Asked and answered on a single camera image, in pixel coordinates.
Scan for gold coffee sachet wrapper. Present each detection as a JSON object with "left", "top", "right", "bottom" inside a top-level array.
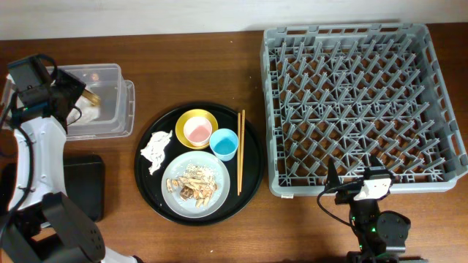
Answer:
[{"left": 82, "top": 89, "right": 101, "bottom": 107}]

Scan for wooden chopstick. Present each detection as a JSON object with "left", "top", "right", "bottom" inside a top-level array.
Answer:
[
  {"left": 240, "top": 110, "right": 246, "bottom": 193},
  {"left": 237, "top": 113, "right": 241, "bottom": 196}
]

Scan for light blue cup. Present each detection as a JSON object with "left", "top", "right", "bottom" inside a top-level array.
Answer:
[{"left": 209, "top": 129, "right": 238, "bottom": 161}]

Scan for white tissue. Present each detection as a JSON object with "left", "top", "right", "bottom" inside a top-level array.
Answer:
[
  {"left": 140, "top": 131, "right": 173, "bottom": 175},
  {"left": 67, "top": 97, "right": 100, "bottom": 125}
]

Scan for food scraps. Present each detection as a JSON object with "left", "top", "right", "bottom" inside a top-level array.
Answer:
[{"left": 166, "top": 164, "right": 219, "bottom": 208}]

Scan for grey plate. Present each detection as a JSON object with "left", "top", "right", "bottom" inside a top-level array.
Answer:
[{"left": 161, "top": 151, "right": 230, "bottom": 219}]

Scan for pink cup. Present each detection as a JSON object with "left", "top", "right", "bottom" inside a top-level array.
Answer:
[{"left": 183, "top": 116, "right": 213, "bottom": 147}]

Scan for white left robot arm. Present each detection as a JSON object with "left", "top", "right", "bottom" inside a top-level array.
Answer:
[{"left": 1, "top": 54, "right": 141, "bottom": 262}]

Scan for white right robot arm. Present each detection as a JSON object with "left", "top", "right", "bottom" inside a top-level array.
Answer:
[{"left": 317, "top": 156, "right": 426, "bottom": 263}]

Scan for grey dishwasher rack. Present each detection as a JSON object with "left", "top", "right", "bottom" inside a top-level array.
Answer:
[{"left": 260, "top": 23, "right": 467, "bottom": 198}]

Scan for clear plastic waste bin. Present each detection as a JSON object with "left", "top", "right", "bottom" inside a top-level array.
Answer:
[{"left": 21, "top": 64, "right": 135, "bottom": 145}]

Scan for black rectangular waste bin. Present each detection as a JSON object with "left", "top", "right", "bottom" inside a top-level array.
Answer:
[{"left": 64, "top": 155, "right": 105, "bottom": 222}]

